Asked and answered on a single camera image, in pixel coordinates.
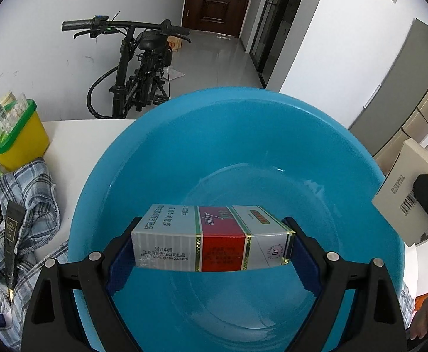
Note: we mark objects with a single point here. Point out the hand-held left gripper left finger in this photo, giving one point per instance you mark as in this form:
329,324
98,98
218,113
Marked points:
120,268

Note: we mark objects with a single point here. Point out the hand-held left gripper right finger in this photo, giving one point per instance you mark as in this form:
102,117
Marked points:
306,266

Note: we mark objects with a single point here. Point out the beige box with barcode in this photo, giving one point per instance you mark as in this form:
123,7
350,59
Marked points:
401,183

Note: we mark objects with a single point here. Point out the red and silver cigarette box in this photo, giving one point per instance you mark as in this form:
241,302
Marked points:
221,245

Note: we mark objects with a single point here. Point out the blue plastic basin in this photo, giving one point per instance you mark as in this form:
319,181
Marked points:
236,135

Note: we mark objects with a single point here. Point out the grey and gold refrigerator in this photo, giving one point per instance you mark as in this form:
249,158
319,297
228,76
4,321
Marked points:
404,88

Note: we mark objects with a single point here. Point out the blue plaid shirt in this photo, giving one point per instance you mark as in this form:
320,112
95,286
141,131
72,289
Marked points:
34,194

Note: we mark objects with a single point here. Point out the yellow bin with green rim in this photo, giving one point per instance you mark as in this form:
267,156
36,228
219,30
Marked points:
23,139

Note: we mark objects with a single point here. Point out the bunch of sachets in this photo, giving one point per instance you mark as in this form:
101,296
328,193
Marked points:
1,117

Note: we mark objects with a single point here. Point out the sheet of paper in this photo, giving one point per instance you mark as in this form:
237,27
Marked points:
176,74

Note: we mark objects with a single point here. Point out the black bicycle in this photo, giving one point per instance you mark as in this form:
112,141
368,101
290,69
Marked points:
144,62

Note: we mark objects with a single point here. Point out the cardboard box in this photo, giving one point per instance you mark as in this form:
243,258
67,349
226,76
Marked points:
174,43

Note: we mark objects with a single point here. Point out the black framed glass door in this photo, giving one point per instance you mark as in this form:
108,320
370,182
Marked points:
272,22

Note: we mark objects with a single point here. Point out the dark brown door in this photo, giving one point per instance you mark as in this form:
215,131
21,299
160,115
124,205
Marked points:
217,0

